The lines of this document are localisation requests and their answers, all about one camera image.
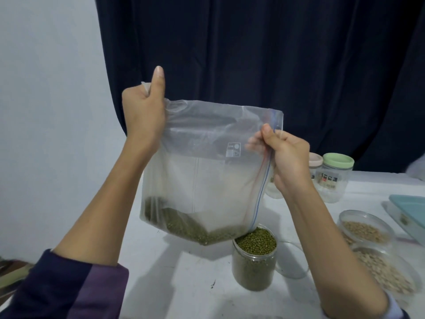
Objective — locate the pile of yellow soybeans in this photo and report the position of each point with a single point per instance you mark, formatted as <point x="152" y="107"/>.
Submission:
<point x="365" y="232"/>

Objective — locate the person's left forearm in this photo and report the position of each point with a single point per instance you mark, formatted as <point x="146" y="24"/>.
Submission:
<point x="99" y="219"/>

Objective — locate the transparent jar green lid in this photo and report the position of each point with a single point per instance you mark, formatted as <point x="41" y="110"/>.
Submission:
<point x="334" y="179"/>

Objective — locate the person's right forearm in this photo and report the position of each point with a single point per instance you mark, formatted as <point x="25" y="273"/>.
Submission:
<point x="332" y="259"/>

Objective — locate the transparent jar pink lid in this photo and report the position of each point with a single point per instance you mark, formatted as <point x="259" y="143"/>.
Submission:
<point x="315" y="161"/>

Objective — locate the pile of green beans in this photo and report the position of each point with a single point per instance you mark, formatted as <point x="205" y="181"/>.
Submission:
<point x="186" y="226"/>

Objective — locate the teal lidded plastic container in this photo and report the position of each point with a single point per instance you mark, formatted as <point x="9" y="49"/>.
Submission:
<point x="410" y="216"/>

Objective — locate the clear round lid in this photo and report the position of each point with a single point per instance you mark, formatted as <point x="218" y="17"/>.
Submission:
<point x="292" y="259"/>

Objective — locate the person's right hand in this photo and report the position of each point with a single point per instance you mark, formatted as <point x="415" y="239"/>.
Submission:
<point x="292" y="161"/>

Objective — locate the person's left hand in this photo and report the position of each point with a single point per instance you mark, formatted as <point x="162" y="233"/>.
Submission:
<point x="143" y="116"/>

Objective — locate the clear bag with green beans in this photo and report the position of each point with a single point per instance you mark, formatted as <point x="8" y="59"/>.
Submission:
<point x="206" y="169"/>

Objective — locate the transparent jar blue lid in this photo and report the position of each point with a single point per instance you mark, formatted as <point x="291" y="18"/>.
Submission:
<point x="273" y="189"/>

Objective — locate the dark navy curtain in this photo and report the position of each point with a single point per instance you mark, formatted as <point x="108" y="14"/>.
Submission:
<point x="265" y="56"/>

